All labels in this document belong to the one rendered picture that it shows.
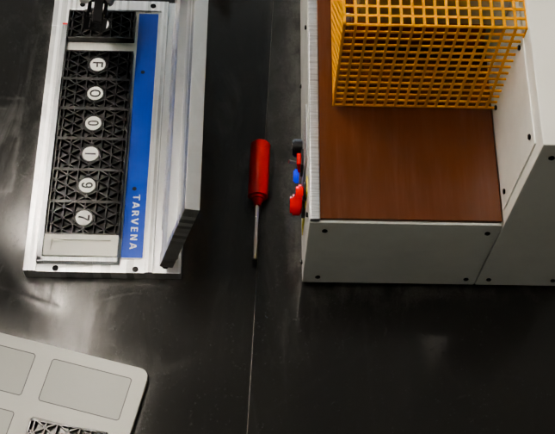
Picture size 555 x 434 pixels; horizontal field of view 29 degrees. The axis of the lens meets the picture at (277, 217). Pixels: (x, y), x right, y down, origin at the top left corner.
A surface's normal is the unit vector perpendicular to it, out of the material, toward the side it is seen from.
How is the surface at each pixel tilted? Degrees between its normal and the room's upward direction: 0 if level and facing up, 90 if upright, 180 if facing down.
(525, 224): 90
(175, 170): 14
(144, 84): 0
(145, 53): 0
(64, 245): 0
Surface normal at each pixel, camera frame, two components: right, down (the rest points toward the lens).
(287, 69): 0.03, -0.44
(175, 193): 0.26, -0.43
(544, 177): 0.00, 0.90
